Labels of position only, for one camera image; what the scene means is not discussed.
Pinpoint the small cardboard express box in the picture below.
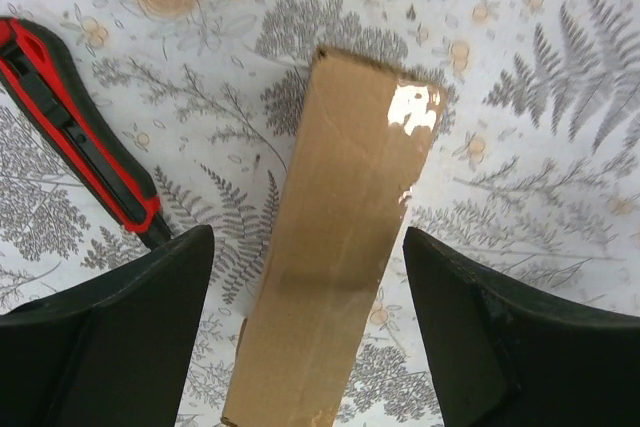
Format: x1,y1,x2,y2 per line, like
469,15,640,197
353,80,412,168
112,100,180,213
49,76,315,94
222,46,446,427

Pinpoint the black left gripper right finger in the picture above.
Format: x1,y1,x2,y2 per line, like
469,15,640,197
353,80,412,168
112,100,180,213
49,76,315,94
403,227,639,427

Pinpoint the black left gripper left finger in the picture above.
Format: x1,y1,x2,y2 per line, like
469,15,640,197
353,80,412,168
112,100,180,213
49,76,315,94
1,225,214,426

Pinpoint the floral patterned table mat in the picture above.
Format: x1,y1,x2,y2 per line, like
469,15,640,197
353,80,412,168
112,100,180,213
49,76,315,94
1,0,639,426

